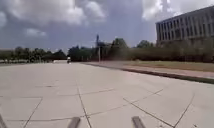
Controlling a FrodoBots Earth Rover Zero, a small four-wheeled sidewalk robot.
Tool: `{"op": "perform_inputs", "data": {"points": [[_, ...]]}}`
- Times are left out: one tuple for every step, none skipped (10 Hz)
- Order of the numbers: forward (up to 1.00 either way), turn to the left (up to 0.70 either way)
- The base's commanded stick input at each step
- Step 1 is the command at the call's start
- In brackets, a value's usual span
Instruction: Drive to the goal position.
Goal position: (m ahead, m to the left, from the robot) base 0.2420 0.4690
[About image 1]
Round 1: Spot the pole with sign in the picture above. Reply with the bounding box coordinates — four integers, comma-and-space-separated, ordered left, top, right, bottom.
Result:
95, 34, 103, 63

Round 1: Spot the row of trees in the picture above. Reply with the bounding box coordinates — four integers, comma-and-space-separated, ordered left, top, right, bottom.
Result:
0, 46, 68, 64
67, 37, 214, 64

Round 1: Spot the dark kerb strip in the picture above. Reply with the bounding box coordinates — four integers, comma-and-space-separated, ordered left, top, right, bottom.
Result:
82, 61, 214, 86

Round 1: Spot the robot's own part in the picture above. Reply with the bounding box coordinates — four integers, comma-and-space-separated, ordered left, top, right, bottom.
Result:
131, 115, 146, 128
67, 116, 82, 128

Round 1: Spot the grass patch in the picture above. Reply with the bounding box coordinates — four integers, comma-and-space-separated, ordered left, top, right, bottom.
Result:
123, 60, 214, 74

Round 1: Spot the grey building with windows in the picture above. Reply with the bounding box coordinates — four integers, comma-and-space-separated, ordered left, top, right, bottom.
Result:
155, 4, 214, 46

